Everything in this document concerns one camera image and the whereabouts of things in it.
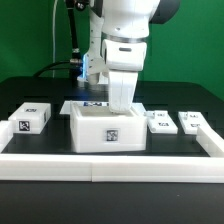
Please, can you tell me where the white cabinet door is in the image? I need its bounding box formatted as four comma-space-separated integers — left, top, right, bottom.
145, 110, 178, 134
178, 111, 208, 135

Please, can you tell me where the white thin cable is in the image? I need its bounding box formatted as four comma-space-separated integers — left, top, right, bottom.
51, 0, 59, 79

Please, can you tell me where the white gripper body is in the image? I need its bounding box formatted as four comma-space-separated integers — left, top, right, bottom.
102, 39, 147, 113

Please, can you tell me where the white cabinet body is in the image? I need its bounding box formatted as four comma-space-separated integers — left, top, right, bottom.
70, 101, 147, 153

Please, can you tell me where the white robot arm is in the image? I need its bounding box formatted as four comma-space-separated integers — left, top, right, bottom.
83, 0, 181, 114

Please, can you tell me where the black corrugated cable hose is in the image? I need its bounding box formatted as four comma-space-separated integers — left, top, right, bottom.
32, 0, 92, 79

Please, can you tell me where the small white tagged box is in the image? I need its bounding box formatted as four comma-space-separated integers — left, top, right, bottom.
8, 102, 51, 134

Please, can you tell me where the white sheet with markers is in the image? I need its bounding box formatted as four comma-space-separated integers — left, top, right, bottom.
60, 101, 146, 115

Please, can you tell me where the white U-shaped fence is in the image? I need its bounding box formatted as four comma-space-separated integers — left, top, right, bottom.
0, 120, 224, 183

